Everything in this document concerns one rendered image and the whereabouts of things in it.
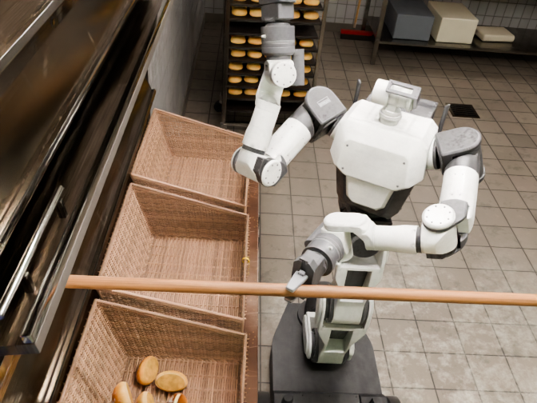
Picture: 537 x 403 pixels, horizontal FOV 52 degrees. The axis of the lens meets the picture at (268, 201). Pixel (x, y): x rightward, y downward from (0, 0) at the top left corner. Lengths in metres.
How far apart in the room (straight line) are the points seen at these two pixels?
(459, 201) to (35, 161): 0.97
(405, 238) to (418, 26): 4.41
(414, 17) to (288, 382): 4.04
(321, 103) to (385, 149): 0.24
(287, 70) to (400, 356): 1.74
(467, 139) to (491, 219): 2.29
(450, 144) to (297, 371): 1.27
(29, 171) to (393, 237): 0.85
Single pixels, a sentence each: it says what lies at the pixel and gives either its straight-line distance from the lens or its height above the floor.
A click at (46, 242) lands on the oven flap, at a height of 1.41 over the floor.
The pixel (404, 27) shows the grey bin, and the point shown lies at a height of 0.35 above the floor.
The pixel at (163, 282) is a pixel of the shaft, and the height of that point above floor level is 1.21.
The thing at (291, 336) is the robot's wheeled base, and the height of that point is 0.17.
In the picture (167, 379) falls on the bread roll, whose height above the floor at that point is 0.64.
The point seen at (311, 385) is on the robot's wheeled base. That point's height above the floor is 0.17.
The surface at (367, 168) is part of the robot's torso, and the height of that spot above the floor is 1.29.
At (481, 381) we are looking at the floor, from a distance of 2.86.
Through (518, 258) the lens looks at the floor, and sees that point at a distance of 3.60.
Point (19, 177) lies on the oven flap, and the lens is 1.18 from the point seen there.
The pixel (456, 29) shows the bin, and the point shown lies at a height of 0.37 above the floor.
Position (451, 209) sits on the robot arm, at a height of 1.35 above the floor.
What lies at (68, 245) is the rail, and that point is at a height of 1.43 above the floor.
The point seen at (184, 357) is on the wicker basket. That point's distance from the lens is 1.91.
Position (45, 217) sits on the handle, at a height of 1.46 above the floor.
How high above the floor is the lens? 2.14
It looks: 38 degrees down
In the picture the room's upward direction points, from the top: 6 degrees clockwise
